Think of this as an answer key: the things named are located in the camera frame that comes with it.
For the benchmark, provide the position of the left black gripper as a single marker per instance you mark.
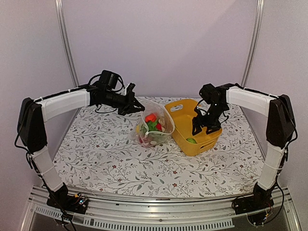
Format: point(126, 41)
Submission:
point(129, 108)

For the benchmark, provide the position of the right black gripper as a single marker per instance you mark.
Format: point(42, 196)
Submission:
point(216, 126)

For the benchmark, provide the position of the orange toy carrot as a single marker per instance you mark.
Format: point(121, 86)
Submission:
point(150, 122)

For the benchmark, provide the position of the clear zip top bag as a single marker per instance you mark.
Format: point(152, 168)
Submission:
point(165, 120)

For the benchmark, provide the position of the red toy apple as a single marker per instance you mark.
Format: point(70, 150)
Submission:
point(146, 142)

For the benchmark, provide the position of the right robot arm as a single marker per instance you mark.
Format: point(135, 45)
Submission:
point(280, 133)

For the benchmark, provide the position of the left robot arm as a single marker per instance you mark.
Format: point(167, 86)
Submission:
point(31, 131)

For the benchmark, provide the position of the small green toy vegetable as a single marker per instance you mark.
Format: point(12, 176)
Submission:
point(191, 140)

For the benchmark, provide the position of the yellow plastic basket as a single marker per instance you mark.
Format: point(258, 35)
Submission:
point(182, 112)

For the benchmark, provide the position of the floral tablecloth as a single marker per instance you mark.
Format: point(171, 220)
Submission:
point(99, 154)

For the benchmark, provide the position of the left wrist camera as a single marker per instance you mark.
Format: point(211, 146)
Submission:
point(129, 88)

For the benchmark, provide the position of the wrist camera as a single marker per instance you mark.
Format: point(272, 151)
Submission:
point(129, 88)
point(200, 111)

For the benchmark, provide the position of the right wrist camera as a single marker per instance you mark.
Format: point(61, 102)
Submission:
point(200, 111)

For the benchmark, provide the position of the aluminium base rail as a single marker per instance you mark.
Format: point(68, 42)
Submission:
point(116, 212)

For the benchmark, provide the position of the left aluminium frame post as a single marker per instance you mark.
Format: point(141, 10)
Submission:
point(65, 41)

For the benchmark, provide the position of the aluminium frame post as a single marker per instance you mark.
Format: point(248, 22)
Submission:
point(254, 40)
point(65, 41)

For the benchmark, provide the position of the right aluminium frame post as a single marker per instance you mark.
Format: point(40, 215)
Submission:
point(254, 40)

